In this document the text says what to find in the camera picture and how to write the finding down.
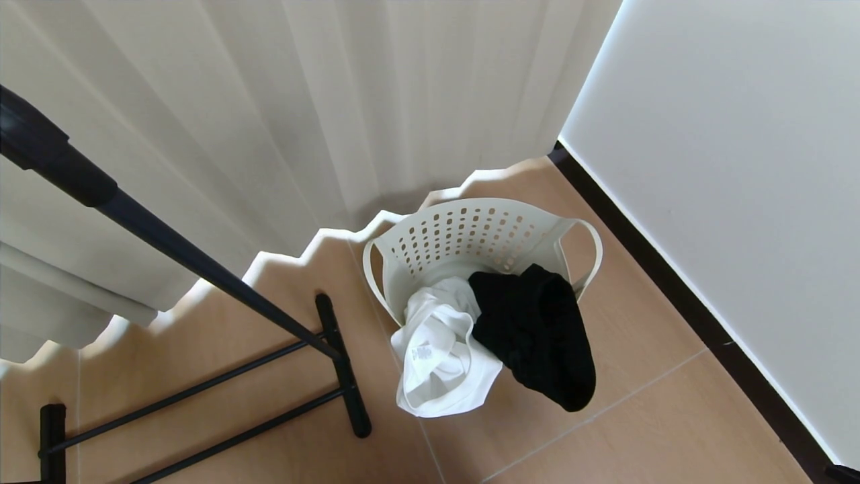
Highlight black shorts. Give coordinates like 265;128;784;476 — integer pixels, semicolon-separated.
468;264;597;413

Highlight white laundry basket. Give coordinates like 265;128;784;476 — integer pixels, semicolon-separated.
363;198;603;350

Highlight black clothes rack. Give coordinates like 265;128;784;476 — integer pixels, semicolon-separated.
0;84;372;484

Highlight white garment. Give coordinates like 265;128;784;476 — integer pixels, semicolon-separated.
391;276;503;418

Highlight beige curtain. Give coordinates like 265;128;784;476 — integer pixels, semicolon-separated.
0;0;622;364

